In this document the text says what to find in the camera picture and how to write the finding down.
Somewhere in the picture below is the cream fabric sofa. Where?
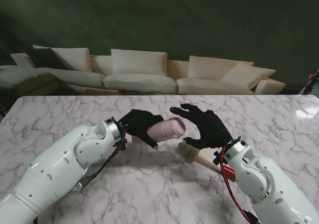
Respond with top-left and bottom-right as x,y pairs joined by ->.
0,44 -> 287,96

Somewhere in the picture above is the right arm red black cable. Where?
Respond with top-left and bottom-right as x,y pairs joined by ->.
220,144 -> 260,224

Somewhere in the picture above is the white stand with orange clamp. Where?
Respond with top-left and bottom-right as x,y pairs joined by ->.
298,69 -> 319,95

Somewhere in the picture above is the arm red black cable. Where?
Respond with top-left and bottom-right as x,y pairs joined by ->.
73,131 -> 129,191
220,144 -> 260,224

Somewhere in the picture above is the dark brown cushion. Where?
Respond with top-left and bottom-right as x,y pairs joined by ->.
22,47 -> 68,70

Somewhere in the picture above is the small cream cushion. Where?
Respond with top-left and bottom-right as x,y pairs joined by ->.
9,52 -> 34,67

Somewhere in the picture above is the cream sofa cushion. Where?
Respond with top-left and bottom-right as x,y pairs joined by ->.
188,55 -> 255,80
220,62 -> 277,90
32,44 -> 90,73
111,49 -> 168,76

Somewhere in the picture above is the pink thermos lid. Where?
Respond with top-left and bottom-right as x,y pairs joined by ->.
163,117 -> 187,139

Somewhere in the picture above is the sponge cup brush red handle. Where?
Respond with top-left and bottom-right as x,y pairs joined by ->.
177,141 -> 237,181

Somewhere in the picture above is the left arm red black cable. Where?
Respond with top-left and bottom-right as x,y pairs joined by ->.
73,131 -> 129,191

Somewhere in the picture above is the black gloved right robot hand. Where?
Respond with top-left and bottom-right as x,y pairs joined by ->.
169,103 -> 234,150

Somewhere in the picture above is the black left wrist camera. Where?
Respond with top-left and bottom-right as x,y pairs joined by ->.
113,138 -> 128,152

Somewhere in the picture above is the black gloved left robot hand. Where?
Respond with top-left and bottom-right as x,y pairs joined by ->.
117,109 -> 165,150

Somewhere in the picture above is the pink thermos bottle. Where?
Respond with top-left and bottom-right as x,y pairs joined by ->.
134,121 -> 167,147

